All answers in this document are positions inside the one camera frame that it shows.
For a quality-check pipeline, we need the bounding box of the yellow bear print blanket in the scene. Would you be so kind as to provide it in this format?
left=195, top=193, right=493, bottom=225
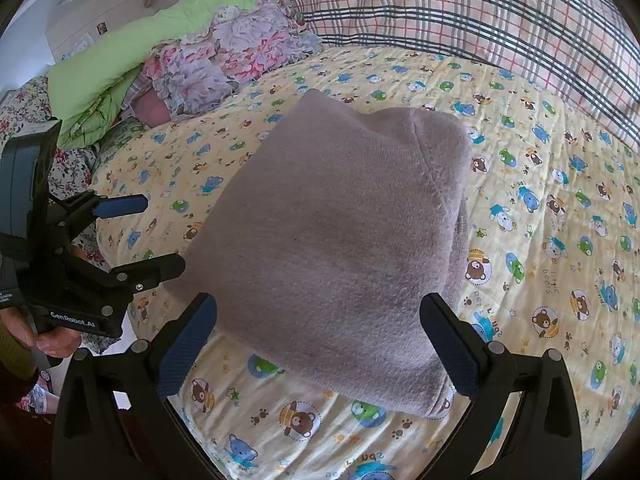
left=92, top=45, right=640, bottom=480

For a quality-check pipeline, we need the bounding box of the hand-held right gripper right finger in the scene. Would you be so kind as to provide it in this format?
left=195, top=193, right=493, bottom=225
left=420, top=292, right=583, bottom=480

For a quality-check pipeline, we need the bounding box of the white cabinet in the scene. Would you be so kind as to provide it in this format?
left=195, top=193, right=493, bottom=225
left=45, top=0, right=146, bottom=61

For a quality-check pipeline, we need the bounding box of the person's left hand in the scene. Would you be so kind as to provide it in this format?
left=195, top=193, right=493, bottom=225
left=0, top=306, right=84, bottom=357

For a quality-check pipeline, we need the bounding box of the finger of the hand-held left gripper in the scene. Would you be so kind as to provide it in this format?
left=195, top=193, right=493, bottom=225
left=75, top=253, right=186, bottom=295
left=47, top=191, right=149, bottom=226

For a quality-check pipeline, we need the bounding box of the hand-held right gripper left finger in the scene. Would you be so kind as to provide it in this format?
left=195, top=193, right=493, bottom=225
left=50, top=292, right=221, bottom=480

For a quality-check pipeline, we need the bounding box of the floral ruffled pillow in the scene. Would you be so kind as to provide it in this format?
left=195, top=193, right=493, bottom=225
left=127, top=0, right=326, bottom=126

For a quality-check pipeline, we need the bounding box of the plaid blanket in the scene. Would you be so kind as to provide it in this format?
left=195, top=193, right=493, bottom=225
left=267, top=0, right=640, bottom=153

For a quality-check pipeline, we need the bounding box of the grey knit sweater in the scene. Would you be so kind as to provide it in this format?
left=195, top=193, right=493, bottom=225
left=162, top=89, right=473, bottom=418

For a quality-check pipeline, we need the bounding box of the light green quilt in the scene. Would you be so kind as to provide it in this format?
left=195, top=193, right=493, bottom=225
left=47, top=0, right=273, bottom=148

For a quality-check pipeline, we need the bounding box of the pink cloth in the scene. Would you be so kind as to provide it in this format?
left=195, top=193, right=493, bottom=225
left=136, top=91, right=172, bottom=127

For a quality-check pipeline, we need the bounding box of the floral bedsheet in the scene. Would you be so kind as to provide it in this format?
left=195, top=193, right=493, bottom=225
left=0, top=76, right=128, bottom=356

